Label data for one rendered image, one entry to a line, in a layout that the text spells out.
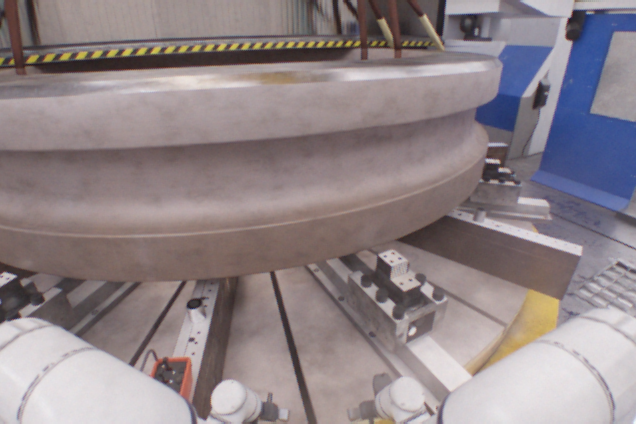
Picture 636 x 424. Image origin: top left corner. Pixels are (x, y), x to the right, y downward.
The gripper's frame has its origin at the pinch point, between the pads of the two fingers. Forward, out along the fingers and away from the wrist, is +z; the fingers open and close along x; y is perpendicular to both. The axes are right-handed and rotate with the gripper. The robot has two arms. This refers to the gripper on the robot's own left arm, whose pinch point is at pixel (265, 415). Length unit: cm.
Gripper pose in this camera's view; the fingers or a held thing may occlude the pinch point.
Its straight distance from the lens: 130.0
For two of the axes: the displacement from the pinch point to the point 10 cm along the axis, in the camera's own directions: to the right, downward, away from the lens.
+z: 1.8, 6.3, 7.6
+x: -9.8, 0.4, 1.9
